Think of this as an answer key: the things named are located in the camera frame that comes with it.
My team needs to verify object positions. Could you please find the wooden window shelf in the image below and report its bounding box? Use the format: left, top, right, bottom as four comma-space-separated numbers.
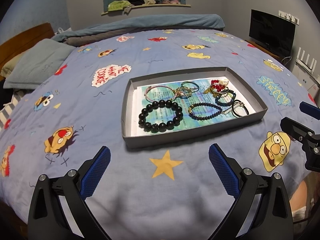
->
101, 3, 191, 16

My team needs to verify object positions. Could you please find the wooden headboard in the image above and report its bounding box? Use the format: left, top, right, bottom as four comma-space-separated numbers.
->
0, 22, 54, 70

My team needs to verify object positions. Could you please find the blue beaded bracelet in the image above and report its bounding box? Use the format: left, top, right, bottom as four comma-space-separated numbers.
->
214, 88, 237, 107

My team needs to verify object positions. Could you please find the pearl gold hair clip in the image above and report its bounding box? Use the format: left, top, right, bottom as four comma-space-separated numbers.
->
222, 103, 239, 115

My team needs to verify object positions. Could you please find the grey pillow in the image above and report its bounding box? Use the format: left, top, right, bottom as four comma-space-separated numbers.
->
3, 38, 75, 90

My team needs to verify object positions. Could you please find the white wifi router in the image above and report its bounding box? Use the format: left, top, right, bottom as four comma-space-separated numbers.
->
292, 47, 319, 98

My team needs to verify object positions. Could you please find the white wall hook rack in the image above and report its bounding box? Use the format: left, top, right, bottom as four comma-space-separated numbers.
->
278, 10, 299, 25

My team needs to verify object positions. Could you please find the red bead gold chain bracelet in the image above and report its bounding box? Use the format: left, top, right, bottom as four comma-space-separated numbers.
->
203, 78, 230, 97

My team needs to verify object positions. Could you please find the black large bead bracelet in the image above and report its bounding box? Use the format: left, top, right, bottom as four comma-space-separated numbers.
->
138, 99, 185, 133

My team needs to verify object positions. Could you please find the grey shallow cardboard tray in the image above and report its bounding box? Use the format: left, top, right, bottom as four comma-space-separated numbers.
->
121, 67, 268, 148

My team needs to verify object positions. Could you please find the black monitor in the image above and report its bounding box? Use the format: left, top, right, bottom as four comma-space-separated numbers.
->
249, 9, 296, 57

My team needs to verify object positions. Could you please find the dark garnet bead strand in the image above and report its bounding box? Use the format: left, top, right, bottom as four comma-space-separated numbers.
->
188, 102, 222, 121

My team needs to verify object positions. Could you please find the teal folded blanket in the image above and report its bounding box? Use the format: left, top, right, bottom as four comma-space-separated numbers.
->
52, 14, 225, 47

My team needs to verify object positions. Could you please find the green cloth on shelf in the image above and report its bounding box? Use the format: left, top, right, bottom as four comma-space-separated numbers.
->
107, 0, 132, 12

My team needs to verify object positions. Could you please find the silver bangle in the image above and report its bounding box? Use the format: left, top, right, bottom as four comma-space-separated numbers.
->
181, 84, 200, 94
181, 81, 199, 87

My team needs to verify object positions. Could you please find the gold ornate bracelet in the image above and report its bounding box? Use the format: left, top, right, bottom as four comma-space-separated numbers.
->
174, 87, 193, 99

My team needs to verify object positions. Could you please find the black cord bracelet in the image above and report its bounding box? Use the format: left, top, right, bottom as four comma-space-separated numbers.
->
231, 100, 250, 118

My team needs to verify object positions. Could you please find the printed paper sheet in tray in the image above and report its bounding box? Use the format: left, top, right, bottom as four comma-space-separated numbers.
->
131, 75, 257, 137

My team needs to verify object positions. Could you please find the pink woven string bracelet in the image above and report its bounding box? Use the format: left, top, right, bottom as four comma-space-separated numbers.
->
145, 84, 177, 103

